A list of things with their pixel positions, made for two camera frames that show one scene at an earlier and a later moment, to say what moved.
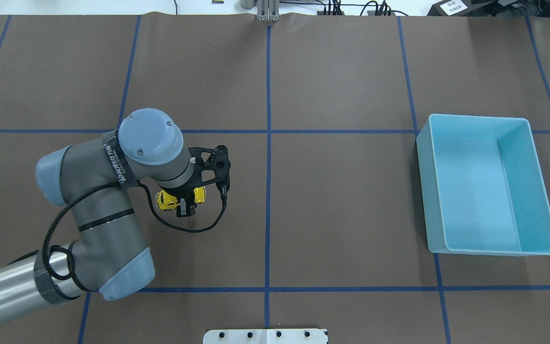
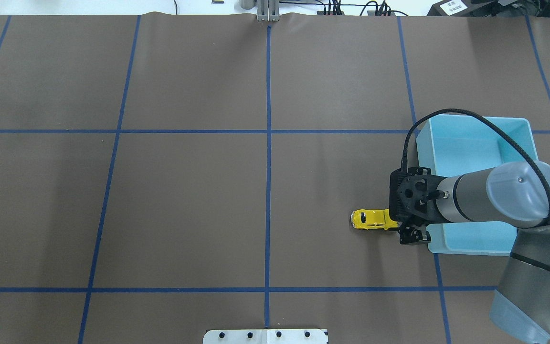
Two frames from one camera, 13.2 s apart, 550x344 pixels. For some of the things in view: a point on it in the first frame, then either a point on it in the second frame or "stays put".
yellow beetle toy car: [165, 200] -> [371, 219]
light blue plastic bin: [482, 187] stays put
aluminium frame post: [268, 10] stays put
